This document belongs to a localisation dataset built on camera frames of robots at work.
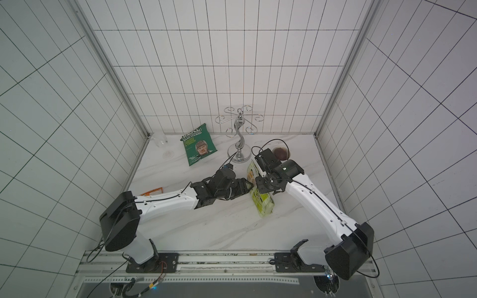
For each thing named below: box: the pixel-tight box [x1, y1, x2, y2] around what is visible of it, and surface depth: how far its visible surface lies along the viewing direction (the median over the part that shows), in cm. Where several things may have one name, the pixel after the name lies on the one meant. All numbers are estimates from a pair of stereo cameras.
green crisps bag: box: [180, 122, 218, 167], surface depth 110 cm
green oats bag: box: [247, 160, 276, 218], surface depth 82 cm
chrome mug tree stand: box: [214, 104, 265, 164], surface depth 91 cm
